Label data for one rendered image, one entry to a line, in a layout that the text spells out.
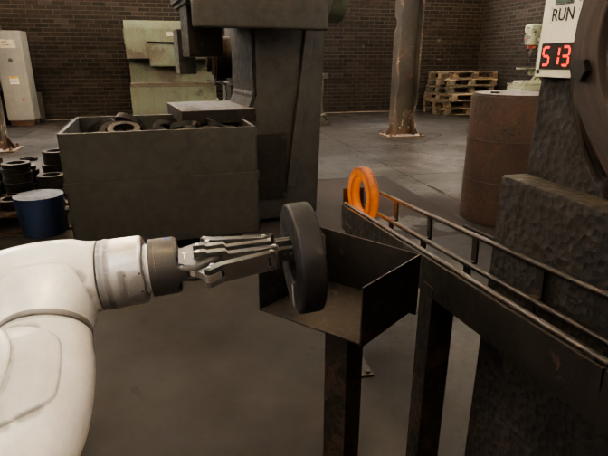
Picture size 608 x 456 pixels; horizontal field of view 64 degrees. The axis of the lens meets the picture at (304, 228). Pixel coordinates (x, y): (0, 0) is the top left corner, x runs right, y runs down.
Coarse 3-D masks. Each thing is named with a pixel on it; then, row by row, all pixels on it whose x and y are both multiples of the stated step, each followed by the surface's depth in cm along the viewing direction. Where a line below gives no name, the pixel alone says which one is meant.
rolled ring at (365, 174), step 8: (360, 168) 154; (368, 168) 154; (352, 176) 161; (360, 176) 154; (368, 176) 151; (352, 184) 162; (368, 184) 150; (376, 184) 150; (352, 192) 164; (368, 192) 149; (376, 192) 150; (352, 200) 164; (368, 200) 150; (376, 200) 150; (360, 208) 163; (368, 208) 151; (376, 208) 151
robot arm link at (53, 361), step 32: (32, 320) 52; (64, 320) 53; (0, 352) 45; (32, 352) 47; (64, 352) 50; (0, 384) 44; (32, 384) 46; (64, 384) 48; (0, 416) 44; (32, 416) 45; (64, 416) 47; (0, 448) 43; (32, 448) 44; (64, 448) 46
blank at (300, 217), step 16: (288, 208) 65; (304, 208) 64; (288, 224) 66; (304, 224) 62; (304, 240) 61; (320, 240) 61; (304, 256) 60; (320, 256) 61; (288, 272) 71; (304, 272) 61; (320, 272) 61; (288, 288) 73; (304, 288) 61; (320, 288) 62; (304, 304) 63; (320, 304) 64
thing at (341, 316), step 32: (352, 256) 109; (384, 256) 103; (416, 256) 97; (352, 288) 111; (384, 288) 89; (416, 288) 99; (320, 320) 97; (352, 320) 96; (384, 320) 92; (352, 352) 101; (352, 384) 104; (352, 416) 107; (352, 448) 111
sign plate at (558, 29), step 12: (552, 0) 86; (576, 0) 80; (552, 12) 86; (564, 12) 83; (576, 12) 81; (552, 24) 86; (564, 24) 83; (576, 24) 81; (552, 36) 86; (564, 36) 84; (540, 48) 89; (552, 48) 86; (564, 48) 83; (540, 60) 89; (552, 60) 86; (564, 60) 84; (540, 72) 90; (552, 72) 87; (564, 72) 84
